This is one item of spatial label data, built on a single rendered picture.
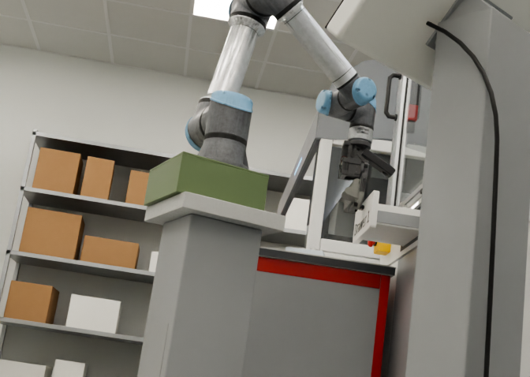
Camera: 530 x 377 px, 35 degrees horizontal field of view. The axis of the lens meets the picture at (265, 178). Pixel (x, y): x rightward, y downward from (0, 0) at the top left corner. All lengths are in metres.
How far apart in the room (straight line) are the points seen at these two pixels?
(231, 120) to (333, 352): 0.82
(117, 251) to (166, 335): 4.25
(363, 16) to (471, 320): 0.55
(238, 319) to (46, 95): 5.13
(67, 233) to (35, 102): 1.27
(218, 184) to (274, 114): 4.95
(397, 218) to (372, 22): 1.02
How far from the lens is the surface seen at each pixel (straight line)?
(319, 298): 2.62
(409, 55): 1.61
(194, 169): 2.07
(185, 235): 2.07
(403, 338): 2.52
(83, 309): 6.18
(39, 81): 7.10
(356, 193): 2.54
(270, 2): 2.44
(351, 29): 1.51
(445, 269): 1.43
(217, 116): 2.22
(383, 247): 2.86
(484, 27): 1.54
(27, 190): 6.31
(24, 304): 6.26
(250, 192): 2.13
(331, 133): 3.46
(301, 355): 2.60
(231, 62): 2.44
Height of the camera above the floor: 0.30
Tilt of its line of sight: 15 degrees up
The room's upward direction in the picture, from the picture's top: 8 degrees clockwise
